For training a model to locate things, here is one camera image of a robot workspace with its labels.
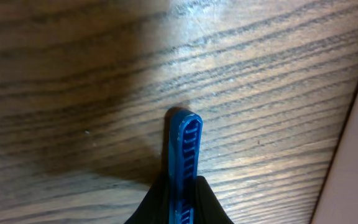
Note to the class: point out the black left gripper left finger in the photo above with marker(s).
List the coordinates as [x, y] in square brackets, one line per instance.
[154, 208]

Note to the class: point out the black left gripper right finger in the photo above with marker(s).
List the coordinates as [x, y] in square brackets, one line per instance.
[207, 208]

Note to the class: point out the blue disposable razor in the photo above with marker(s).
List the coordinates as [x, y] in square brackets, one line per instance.
[183, 153]

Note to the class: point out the white cardboard box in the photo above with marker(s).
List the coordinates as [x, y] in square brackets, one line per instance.
[338, 200]

